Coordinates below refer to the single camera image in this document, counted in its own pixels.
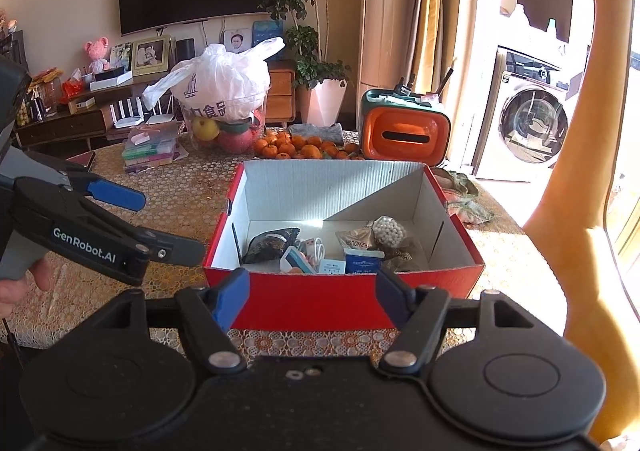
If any black snack packet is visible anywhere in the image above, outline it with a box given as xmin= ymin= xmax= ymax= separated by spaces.
xmin=242 ymin=227 xmax=300 ymax=265

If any blue card packet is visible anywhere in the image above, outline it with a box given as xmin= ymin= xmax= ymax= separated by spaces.
xmin=344 ymin=249 xmax=385 ymax=275

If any bag of white balls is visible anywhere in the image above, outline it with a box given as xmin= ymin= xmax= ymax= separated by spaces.
xmin=371 ymin=216 xmax=406 ymax=249

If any white usb cable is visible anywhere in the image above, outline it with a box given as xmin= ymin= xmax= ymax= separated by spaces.
xmin=299 ymin=235 xmax=327 ymax=266

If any blue white small box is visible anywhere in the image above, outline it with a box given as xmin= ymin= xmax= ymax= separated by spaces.
xmin=279 ymin=246 xmax=317 ymax=275

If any person's left hand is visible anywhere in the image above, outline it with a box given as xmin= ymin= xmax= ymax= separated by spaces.
xmin=0 ymin=258 xmax=53 ymax=319

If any maroon booklet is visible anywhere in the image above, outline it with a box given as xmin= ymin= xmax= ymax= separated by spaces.
xmin=66 ymin=151 xmax=96 ymax=171

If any dark tea packet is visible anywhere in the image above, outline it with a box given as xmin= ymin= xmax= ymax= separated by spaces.
xmin=383 ymin=237 xmax=428 ymax=272

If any stack of plastic boxes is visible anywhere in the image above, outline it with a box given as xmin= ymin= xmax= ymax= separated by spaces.
xmin=122 ymin=120 xmax=189 ymax=174

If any white router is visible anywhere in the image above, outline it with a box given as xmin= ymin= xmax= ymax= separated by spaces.
xmin=108 ymin=96 xmax=175 ymax=129

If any wooden tv cabinet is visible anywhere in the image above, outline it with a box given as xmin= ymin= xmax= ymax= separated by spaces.
xmin=14 ymin=61 xmax=296 ymax=148

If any silver foil snack bag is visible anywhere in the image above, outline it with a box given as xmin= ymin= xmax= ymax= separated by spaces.
xmin=335 ymin=224 xmax=376 ymax=251

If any red cardboard box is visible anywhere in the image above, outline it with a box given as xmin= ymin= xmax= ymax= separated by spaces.
xmin=202 ymin=158 xmax=486 ymax=333

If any yellow apple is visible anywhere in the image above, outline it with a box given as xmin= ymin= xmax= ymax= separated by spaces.
xmin=191 ymin=117 xmax=220 ymax=142

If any red apple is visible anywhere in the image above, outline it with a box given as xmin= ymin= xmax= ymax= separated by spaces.
xmin=217 ymin=122 xmax=265 ymax=154

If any green patterned cloth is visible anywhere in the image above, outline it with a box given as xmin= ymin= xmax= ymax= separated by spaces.
xmin=432 ymin=167 xmax=495 ymax=224

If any white plastic bag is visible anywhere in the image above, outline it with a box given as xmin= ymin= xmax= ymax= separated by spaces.
xmin=142 ymin=37 xmax=284 ymax=122

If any framed photo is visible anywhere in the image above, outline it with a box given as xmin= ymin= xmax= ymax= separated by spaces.
xmin=131 ymin=36 xmax=170 ymax=77

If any pink plush toy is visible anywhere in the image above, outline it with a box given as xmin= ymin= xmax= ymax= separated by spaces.
xmin=84 ymin=37 xmax=111 ymax=75

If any pile of mandarins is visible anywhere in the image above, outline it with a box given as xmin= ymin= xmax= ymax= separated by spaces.
xmin=253 ymin=130 xmax=364 ymax=159

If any orange giraffe-shaped chair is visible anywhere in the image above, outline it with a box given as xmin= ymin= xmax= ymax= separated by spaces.
xmin=524 ymin=0 xmax=639 ymax=447

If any orange green tissue box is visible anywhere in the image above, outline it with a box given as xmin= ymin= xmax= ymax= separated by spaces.
xmin=358 ymin=89 xmax=451 ymax=166

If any grey cloth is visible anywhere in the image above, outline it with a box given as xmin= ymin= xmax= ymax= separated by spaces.
xmin=288 ymin=124 xmax=344 ymax=145

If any white front-load washing machine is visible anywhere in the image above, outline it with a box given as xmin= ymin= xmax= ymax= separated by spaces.
xmin=471 ymin=47 xmax=575 ymax=182

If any potted green plant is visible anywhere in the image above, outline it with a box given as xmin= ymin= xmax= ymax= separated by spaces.
xmin=262 ymin=0 xmax=350 ymax=128

